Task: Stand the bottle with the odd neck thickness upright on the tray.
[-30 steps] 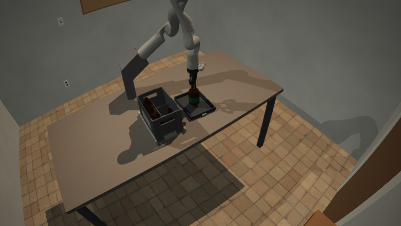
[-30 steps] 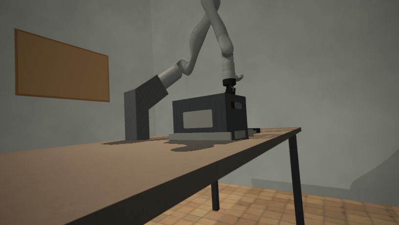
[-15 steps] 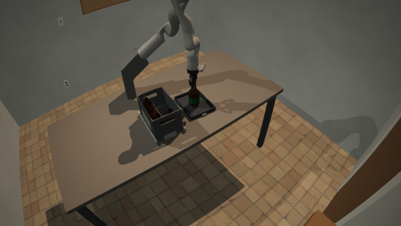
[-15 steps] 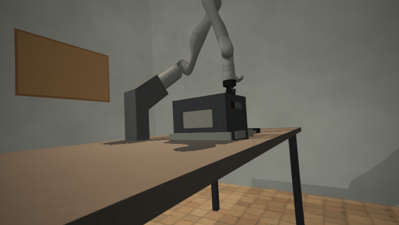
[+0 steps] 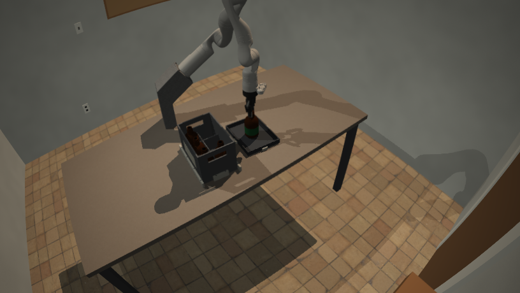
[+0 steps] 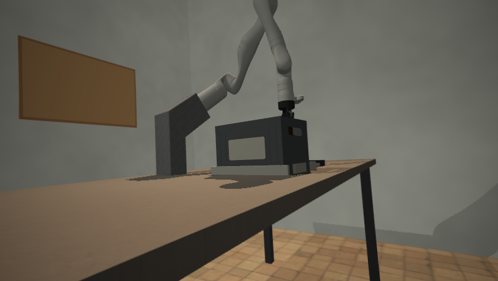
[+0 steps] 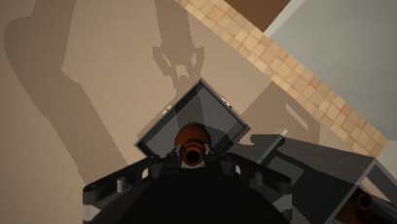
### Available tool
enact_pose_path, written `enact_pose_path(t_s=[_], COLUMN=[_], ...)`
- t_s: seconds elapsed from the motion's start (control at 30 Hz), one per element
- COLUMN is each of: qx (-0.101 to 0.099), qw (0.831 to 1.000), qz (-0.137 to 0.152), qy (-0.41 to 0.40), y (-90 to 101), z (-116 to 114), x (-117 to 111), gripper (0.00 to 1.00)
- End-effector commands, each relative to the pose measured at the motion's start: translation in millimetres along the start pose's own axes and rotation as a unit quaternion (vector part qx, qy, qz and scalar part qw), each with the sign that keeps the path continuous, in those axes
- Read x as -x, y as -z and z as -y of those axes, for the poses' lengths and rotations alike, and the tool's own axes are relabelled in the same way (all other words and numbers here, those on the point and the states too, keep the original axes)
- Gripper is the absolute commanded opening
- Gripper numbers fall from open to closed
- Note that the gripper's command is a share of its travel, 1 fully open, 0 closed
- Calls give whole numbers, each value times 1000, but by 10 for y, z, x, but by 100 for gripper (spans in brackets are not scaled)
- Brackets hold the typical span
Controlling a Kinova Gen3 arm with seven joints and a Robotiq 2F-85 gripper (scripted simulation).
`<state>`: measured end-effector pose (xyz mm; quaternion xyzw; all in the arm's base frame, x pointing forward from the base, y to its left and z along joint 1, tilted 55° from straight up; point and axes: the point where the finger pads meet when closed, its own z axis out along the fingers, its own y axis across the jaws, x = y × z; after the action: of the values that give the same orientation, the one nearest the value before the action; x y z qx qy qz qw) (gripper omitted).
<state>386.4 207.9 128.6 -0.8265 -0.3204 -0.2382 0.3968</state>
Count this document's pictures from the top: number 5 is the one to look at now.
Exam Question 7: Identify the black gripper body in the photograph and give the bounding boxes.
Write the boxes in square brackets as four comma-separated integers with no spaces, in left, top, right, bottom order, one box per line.
[243,91,258,105]

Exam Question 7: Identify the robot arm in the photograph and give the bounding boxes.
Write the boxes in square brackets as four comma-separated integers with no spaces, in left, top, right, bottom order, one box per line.
[178,0,266,94]

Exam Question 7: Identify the dark grey crate with dividers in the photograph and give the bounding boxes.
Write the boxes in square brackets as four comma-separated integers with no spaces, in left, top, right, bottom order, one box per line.
[179,115,238,184]

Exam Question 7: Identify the brown glass bottle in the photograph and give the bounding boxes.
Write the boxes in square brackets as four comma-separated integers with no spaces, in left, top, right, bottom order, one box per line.
[214,140,226,158]
[244,110,259,138]
[200,147,214,161]
[185,126,198,145]
[191,136,205,155]

